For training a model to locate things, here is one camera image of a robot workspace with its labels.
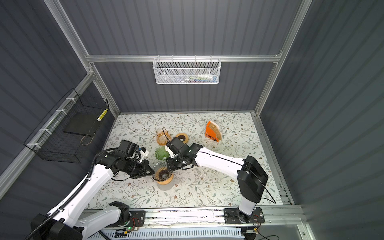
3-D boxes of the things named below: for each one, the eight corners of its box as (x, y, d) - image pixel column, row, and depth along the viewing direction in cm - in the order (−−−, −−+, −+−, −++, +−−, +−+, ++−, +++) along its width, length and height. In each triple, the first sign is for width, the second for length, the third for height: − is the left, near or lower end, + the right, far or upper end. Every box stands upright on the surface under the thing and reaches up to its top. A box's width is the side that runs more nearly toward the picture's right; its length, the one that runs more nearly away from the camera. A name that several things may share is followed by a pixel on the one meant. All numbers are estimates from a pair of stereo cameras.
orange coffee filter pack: (203, 135, 109) (203, 126, 102) (209, 128, 113) (209, 120, 105) (217, 143, 104) (219, 135, 97) (223, 136, 108) (225, 128, 100)
